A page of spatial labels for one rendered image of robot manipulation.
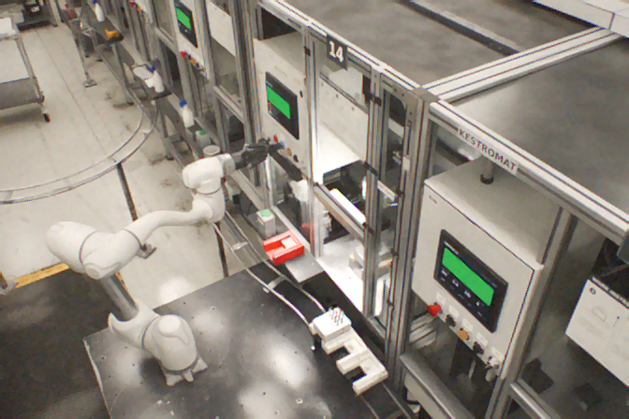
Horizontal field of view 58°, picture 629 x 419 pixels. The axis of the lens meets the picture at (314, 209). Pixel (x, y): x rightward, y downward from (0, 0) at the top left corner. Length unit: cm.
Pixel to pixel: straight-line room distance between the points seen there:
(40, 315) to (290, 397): 205
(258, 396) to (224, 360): 24
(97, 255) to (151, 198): 269
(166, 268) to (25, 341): 95
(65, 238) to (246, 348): 98
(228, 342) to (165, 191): 227
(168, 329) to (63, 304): 170
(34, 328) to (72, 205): 123
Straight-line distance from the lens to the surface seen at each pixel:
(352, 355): 233
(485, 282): 158
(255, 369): 256
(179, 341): 243
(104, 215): 462
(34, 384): 370
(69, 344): 379
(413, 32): 202
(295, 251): 263
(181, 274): 396
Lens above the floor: 279
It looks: 40 degrees down
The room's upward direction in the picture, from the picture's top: 2 degrees counter-clockwise
